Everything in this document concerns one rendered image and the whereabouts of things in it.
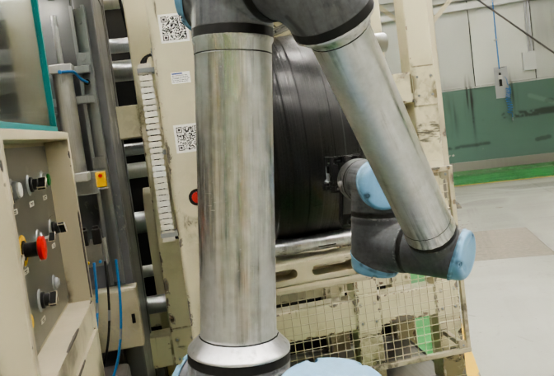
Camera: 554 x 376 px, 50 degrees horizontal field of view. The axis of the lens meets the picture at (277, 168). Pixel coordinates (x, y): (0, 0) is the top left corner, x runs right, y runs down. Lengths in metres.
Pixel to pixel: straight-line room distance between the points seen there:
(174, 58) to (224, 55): 0.81
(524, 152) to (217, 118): 10.37
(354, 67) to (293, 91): 0.66
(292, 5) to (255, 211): 0.28
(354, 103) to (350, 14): 0.14
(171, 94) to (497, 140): 9.63
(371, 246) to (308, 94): 0.48
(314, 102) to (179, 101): 0.37
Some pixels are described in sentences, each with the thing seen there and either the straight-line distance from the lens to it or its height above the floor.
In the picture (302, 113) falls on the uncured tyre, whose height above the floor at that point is 1.24.
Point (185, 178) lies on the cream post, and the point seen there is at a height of 1.11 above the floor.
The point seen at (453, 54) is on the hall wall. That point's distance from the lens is 10.97.
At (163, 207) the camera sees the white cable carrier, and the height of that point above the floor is 1.04.
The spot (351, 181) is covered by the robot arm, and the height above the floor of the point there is 1.10.
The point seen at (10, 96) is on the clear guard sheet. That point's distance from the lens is 1.05.
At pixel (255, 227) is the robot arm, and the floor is 1.09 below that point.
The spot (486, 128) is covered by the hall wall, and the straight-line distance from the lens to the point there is 10.94.
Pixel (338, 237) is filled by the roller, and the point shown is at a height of 0.91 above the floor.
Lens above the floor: 1.23
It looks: 4 degrees down
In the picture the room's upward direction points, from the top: 7 degrees counter-clockwise
